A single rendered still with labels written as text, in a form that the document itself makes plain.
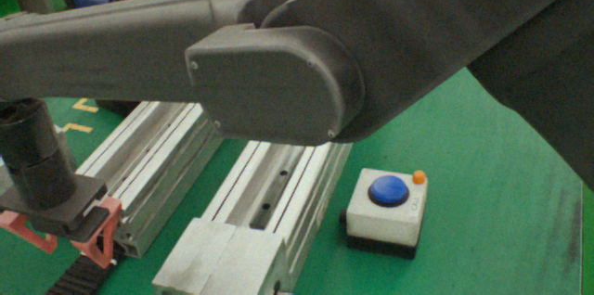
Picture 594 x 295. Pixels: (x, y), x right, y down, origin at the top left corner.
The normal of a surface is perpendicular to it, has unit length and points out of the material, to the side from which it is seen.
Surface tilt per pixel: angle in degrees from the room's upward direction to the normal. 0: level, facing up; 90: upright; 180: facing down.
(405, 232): 90
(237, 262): 0
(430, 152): 0
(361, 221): 90
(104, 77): 93
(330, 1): 90
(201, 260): 0
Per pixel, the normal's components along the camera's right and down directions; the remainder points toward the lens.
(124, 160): 0.95, 0.13
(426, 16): -0.57, 0.51
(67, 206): -0.07, -0.81
